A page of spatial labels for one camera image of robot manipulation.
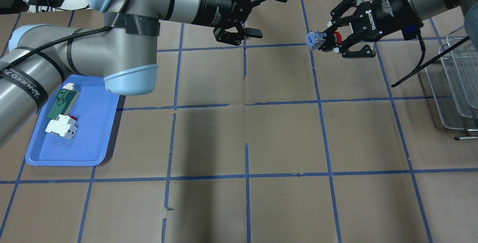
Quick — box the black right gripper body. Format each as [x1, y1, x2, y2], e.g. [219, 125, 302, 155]
[328, 0, 423, 58]

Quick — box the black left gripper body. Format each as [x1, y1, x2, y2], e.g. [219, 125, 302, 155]
[192, 0, 267, 44]

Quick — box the red emergency stop button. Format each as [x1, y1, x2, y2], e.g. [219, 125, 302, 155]
[304, 30, 342, 52]

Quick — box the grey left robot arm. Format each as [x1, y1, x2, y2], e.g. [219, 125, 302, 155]
[0, 0, 287, 146]

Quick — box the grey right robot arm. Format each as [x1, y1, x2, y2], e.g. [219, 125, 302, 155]
[319, 0, 477, 58]

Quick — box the blue plastic tray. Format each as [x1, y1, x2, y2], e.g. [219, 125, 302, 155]
[25, 75, 119, 166]

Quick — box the green white terminal block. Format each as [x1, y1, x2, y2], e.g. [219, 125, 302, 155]
[47, 83, 80, 119]

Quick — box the white circuit breaker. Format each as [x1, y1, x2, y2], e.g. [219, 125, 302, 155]
[45, 114, 77, 140]

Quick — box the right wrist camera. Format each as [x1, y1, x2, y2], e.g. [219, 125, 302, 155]
[401, 25, 420, 41]

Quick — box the wire mesh shelf rack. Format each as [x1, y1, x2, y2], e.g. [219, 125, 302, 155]
[425, 26, 478, 140]

